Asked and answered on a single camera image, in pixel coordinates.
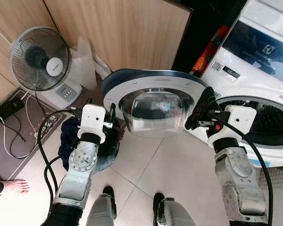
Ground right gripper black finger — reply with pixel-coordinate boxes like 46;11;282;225
185;88;211;130
199;89;222;121

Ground black garment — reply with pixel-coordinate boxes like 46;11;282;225
101;127;125;156

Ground round glass washer door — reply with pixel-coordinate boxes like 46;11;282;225
101;68;209;138

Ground white front-load washing machine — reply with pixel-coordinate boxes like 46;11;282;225
186;0;283;168

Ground black white QR label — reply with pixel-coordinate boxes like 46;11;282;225
211;60;241;83

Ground blue denim jeans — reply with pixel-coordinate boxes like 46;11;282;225
92;141;121;172

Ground orange black folded item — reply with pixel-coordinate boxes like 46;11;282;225
191;24;230;78

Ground white table fan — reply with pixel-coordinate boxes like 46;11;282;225
8;26;83;110

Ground robot right leg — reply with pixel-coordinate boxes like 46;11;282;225
153;192;196;226

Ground black power strip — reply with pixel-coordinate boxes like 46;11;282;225
0;97;25;121

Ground person bare foot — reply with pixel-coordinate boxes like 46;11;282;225
0;179;30;194

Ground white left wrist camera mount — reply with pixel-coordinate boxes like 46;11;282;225
78;105;107;142

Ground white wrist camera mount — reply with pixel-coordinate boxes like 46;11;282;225
78;105;107;142
208;105;256;142

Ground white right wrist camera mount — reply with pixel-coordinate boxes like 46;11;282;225
208;105;256;142

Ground grey wire mesh rack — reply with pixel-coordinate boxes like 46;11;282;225
258;167;283;190

